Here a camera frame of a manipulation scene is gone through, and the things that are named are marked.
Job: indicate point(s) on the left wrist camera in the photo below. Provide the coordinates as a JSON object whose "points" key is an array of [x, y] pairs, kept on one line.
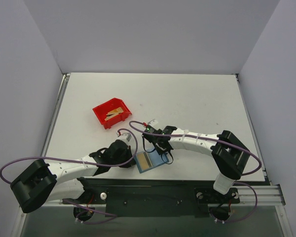
{"points": [[125, 137]]}

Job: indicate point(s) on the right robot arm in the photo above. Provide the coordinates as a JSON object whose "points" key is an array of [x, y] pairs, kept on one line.
{"points": [[225, 148]]}

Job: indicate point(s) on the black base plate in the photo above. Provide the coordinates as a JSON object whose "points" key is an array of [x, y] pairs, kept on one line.
{"points": [[152, 198]]}

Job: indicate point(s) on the blue leather card holder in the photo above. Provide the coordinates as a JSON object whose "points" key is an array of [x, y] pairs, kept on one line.
{"points": [[155, 159]]}

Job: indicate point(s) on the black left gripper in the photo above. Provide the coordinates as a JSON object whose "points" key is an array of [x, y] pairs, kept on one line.
{"points": [[128, 161]]}

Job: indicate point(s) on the aluminium side rail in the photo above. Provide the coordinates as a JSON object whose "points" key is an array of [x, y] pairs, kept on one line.
{"points": [[253, 134], [59, 99]]}

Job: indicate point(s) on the right aluminium side rail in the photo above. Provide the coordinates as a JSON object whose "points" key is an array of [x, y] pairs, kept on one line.
{"points": [[253, 134]]}

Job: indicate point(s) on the red plastic bin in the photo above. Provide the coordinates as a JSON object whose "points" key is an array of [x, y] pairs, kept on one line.
{"points": [[101, 110]]}

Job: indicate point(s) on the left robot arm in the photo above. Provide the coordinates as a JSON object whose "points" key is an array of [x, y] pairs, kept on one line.
{"points": [[48, 179]]}

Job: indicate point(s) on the left aluminium side rail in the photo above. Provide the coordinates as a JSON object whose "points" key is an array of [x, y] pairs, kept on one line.
{"points": [[59, 99]]}

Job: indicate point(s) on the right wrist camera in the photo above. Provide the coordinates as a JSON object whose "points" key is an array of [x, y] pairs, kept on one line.
{"points": [[153, 123]]}

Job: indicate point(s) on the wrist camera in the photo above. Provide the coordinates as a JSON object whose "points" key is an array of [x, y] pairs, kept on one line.
{"points": [[153, 123], [125, 137]]}

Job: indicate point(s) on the aluminium front rail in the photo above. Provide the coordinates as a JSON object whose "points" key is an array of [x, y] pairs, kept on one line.
{"points": [[242, 193]]}

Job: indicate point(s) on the gold VIP card small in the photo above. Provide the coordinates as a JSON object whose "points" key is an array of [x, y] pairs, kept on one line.
{"points": [[143, 161]]}

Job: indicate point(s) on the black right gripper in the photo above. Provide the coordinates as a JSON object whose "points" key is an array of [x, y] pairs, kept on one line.
{"points": [[161, 147]]}

